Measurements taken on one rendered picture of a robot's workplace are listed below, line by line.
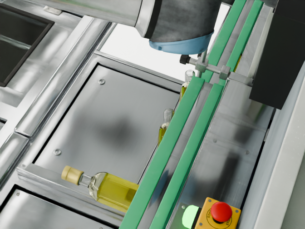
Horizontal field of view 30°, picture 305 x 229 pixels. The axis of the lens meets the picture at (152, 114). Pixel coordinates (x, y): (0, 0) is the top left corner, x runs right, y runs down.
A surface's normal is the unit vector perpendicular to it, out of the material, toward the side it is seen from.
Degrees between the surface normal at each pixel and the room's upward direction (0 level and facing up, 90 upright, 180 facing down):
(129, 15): 109
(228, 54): 90
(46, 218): 91
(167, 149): 90
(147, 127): 90
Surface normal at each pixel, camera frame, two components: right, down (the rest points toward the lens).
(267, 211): 0.00, -0.43
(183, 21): 0.07, 0.32
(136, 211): 0.10, -0.62
